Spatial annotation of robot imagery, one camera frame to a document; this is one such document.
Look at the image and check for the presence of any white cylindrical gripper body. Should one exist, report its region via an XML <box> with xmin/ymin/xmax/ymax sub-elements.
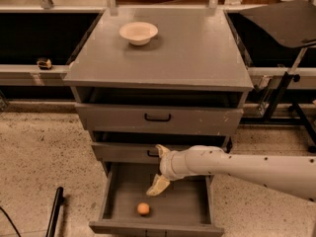
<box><xmin>160</xmin><ymin>151</ymin><xmax>190</xmax><ymax>181</ymax></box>

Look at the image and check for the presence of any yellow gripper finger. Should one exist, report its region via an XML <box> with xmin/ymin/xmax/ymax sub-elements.
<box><xmin>156</xmin><ymin>144</ymin><xmax>170</xmax><ymax>158</ymax></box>
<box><xmin>146</xmin><ymin>174</ymin><xmax>170</xmax><ymax>197</ymax></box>

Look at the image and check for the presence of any small orange fruit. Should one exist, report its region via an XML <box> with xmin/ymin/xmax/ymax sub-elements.
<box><xmin>136</xmin><ymin>202</ymin><xmax>150</xmax><ymax>216</ymax></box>

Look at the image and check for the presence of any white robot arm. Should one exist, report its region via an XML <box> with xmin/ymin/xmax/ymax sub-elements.
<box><xmin>146</xmin><ymin>144</ymin><xmax>316</xmax><ymax>202</ymax></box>

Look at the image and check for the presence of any grey open bottom drawer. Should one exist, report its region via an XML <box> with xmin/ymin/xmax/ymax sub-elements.
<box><xmin>89</xmin><ymin>163</ymin><xmax>224</xmax><ymax>237</ymax></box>

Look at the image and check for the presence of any grey middle drawer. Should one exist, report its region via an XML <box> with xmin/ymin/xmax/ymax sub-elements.
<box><xmin>90</xmin><ymin>141</ymin><xmax>228</xmax><ymax>168</ymax></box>

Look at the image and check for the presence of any grey top drawer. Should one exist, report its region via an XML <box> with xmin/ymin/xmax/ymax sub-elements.
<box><xmin>75</xmin><ymin>104</ymin><xmax>243</xmax><ymax>136</ymax></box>

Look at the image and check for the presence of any grey wooden drawer cabinet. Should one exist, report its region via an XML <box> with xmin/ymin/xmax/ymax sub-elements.
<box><xmin>62</xmin><ymin>7</ymin><xmax>255</xmax><ymax>176</ymax></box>

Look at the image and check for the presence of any black pole on floor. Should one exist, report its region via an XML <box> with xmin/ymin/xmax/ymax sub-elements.
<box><xmin>45</xmin><ymin>187</ymin><xmax>65</xmax><ymax>237</ymax></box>

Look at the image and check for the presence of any white ceramic bowl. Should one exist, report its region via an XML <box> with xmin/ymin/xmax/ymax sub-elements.
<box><xmin>119</xmin><ymin>22</ymin><xmax>158</xmax><ymax>45</ymax></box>

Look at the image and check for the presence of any small black yellow tape measure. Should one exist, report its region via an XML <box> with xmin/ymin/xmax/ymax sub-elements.
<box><xmin>37</xmin><ymin>57</ymin><xmax>52</xmax><ymax>70</ymax></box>

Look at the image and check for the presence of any black tray stand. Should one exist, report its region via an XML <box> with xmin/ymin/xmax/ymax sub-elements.
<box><xmin>235</xmin><ymin>0</ymin><xmax>316</xmax><ymax>138</ymax></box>

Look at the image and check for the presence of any black middle drawer handle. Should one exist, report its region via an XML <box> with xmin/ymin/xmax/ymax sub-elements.
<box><xmin>147</xmin><ymin>150</ymin><xmax>160</xmax><ymax>158</ymax></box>

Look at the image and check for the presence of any black drawer handle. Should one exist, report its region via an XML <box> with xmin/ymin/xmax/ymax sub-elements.
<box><xmin>147</xmin><ymin>150</ymin><xmax>160</xmax><ymax>158</ymax></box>
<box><xmin>144</xmin><ymin>113</ymin><xmax>172</xmax><ymax>122</ymax></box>

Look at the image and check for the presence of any black top drawer handle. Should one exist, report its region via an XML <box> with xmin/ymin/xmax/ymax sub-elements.
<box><xmin>144</xmin><ymin>113</ymin><xmax>172</xmax><ymax>122</ymax></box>

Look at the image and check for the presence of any black cable on floor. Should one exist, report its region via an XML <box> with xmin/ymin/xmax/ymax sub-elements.
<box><xmin>0</xmin><ymin>205</ymin><xmax>23</xmax><ymax>237</ymax></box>

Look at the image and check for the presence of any metal rail shelf left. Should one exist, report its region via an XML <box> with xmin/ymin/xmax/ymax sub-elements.
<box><xmin>0</xmin><ymin>64</ymin><xmax>70</xmax><ymax>86</ymax></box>

